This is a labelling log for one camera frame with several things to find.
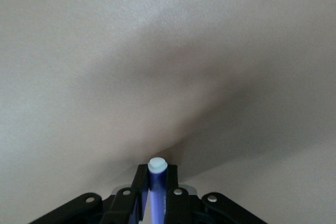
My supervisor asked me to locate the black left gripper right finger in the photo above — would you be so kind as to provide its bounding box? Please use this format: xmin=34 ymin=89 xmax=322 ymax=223
xmin=164 ymin=164 xmax=269 ymax=224

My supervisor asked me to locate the brown table cover sheet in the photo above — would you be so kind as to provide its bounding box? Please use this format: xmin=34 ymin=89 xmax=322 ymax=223
xmin=0 ymin=0 xmax=336 ymax=224

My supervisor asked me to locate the purple highlighter pen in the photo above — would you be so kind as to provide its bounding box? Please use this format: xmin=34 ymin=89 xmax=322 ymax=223
xmin=147 ymin=157 xmax=169 ymax=224

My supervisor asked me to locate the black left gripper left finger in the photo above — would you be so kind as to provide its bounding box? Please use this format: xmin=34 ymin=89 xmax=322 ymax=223
xmin=28 ymin=164 xmax=150 ymax=224

